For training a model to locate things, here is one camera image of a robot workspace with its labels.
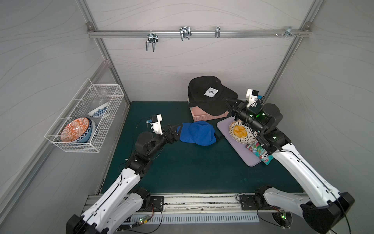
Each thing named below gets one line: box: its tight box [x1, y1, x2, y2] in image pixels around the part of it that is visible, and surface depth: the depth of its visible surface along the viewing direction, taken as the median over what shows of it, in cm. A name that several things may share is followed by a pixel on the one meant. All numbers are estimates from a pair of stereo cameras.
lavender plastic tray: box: [216, 116, 262, 167], surface depth 95 cm
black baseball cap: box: [187, 75, 239, 117], surface depth 67 cm
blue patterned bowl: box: [87, 101, 110, 119], surface depth 66 cm
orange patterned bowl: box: [60, 117, 90, 143], surface depth 61 cm
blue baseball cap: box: [176, 120, 217, 146], surface depth 95 cm
